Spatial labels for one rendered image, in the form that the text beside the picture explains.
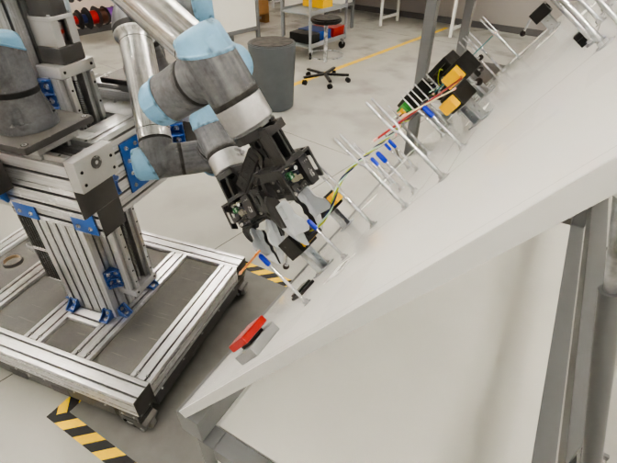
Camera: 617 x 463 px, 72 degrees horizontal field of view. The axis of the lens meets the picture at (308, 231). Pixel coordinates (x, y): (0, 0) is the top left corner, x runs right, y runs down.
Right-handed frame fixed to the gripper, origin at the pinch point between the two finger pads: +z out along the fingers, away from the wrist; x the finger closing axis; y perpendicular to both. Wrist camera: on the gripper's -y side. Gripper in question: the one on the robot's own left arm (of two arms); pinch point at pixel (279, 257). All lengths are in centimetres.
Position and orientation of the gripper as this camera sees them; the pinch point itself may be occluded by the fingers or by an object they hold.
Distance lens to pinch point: 88.8
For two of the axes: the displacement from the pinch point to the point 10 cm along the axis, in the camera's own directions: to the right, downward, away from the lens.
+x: 8.4, -4.7, -2.8
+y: -3.2, 0.0, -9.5
